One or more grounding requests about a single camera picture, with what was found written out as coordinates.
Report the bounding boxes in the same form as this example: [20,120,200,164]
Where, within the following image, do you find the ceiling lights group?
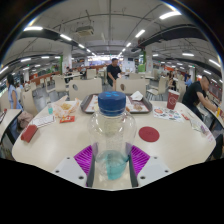
[0,9,224,76]

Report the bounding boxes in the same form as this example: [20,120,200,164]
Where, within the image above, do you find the colourful sticker sheet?
[152,105,185,123]

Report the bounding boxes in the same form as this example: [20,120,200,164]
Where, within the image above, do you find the ceiling air conditioner unit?
[75,25,95,37]

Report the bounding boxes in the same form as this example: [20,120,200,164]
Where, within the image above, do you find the white printed card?
[30,114,56,129]

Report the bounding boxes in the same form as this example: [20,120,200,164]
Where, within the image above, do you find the person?
[184,74,194,88]
[106,57,124,88]
[5,73,24,111]
[181,74,224,121]

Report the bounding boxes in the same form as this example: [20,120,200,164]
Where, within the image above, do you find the flat round red coaster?
[138,125,161,143]

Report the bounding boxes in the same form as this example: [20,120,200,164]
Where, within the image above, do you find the clear bottle with blue cap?
[87,91,138,181]

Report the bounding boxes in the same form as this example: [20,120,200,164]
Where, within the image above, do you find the pink bag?
[17,110,34,129]

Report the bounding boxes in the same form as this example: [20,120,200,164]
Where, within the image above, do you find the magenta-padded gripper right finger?
[125,143,174,188]

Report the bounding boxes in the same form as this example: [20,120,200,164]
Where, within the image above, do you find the white printed leaflet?
[189,116,215,143]

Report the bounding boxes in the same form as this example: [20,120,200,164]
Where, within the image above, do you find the small blue sanitiser bottle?
[46,101,54,116]

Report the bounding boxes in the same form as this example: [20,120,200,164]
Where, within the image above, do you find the beige chair with round hole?
[68,78,103,102]
[115,78,147,98]

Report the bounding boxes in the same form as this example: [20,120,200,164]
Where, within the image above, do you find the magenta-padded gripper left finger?
[51,143,98,188]

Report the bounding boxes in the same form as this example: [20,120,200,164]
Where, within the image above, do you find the red paper cup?
[166,89,181,111]

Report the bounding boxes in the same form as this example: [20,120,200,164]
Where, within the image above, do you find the beige chairs group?
[19,68,188,101]

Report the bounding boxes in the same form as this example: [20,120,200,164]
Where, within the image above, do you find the red snack packet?
[59,115,76,124]

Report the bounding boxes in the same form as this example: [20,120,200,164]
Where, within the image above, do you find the beige neighbouring table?
[0,108,23,144]

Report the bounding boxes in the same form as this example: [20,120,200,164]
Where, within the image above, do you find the white paper napkin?
[129,90,144,102]

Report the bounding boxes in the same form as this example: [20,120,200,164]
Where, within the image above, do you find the dark brown food tray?
[80,93,154,115]

